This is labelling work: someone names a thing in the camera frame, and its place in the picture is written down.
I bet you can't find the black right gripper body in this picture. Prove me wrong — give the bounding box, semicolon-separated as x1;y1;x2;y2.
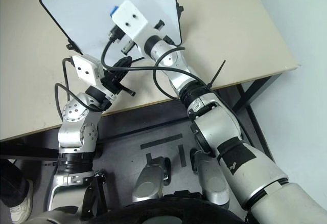
107;24;137;55

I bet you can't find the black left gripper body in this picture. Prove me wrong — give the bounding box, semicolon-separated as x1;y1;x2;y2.
100;64;136;97

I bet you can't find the blue whiteboard eraser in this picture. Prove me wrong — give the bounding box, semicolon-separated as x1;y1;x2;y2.
109;5;121;18

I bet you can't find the long black floor tape strip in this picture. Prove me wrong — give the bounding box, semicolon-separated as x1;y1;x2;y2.
139;132;184;150

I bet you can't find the silver left robot foot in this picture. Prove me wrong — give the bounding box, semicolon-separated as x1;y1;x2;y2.
131;155;171;205

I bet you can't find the silver robot foot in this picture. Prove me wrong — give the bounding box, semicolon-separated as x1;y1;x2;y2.
190;149;231;206
131;155;171;205

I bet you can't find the silver right robot foot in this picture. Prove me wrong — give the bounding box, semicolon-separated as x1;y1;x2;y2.
190;149;231;206

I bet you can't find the black robot torso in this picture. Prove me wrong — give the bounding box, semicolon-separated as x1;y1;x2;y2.
86;193;247;224

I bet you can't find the dark trouser leg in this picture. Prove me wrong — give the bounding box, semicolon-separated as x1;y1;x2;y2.
0;158;29;208

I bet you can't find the white sneaker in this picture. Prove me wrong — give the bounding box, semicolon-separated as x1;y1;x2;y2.
8;178;34;222

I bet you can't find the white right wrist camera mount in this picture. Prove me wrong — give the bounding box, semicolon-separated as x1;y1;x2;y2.
112;0;168;54

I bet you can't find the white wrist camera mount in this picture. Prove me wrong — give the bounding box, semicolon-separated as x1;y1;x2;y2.
71;54;119;102
112;0;168;54

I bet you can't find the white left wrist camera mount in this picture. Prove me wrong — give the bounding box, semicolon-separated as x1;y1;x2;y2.
71;54;119;102

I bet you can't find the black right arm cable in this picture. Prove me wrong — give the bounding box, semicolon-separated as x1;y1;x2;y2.
101;39;185;102

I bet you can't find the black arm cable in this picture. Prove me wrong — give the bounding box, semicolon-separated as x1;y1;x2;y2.
101;39;185;102
54;57;75;116

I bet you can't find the white whiteboard with black frame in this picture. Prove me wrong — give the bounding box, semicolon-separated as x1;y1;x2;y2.
39;0;184;56

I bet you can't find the black metal table frame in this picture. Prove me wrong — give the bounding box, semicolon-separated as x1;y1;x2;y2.
0;72;285;164

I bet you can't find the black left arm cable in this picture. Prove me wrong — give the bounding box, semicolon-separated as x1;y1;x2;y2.
54;57;75;116

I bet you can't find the black cable tie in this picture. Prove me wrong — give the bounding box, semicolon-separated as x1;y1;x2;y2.
205;60;227;89

